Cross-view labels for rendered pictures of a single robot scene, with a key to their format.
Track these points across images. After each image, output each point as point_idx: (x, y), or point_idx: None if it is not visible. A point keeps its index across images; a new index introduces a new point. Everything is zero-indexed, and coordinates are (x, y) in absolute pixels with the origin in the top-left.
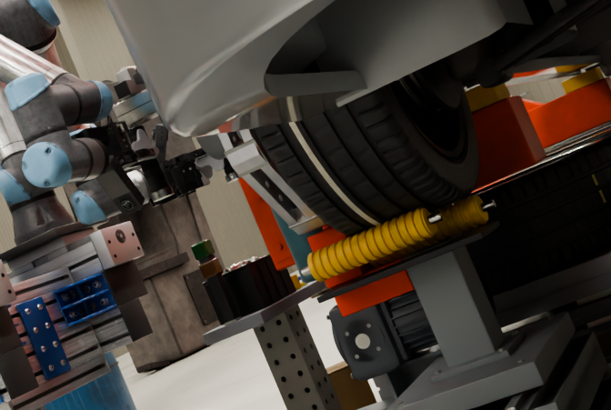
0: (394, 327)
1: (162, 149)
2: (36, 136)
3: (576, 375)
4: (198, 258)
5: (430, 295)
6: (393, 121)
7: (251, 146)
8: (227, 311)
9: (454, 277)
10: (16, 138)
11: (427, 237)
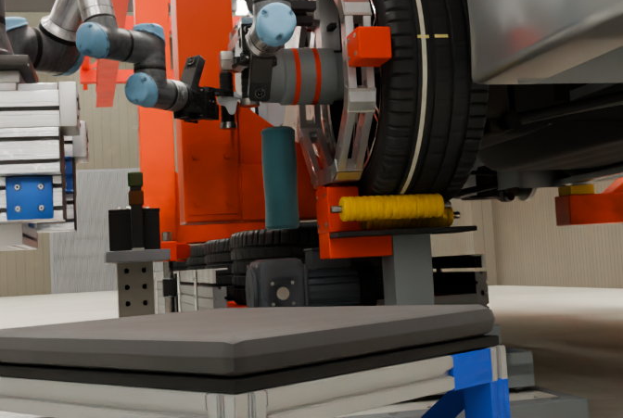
0: (309, 291)
1: (198, 76)
2: None
3: None
4: (132, 184)
5: (403, 263)
6: (485, 119)
7: (372, 93)
8: (139, 238)
9: (425, 256)
10: (110, 4)
11: (438, 216)
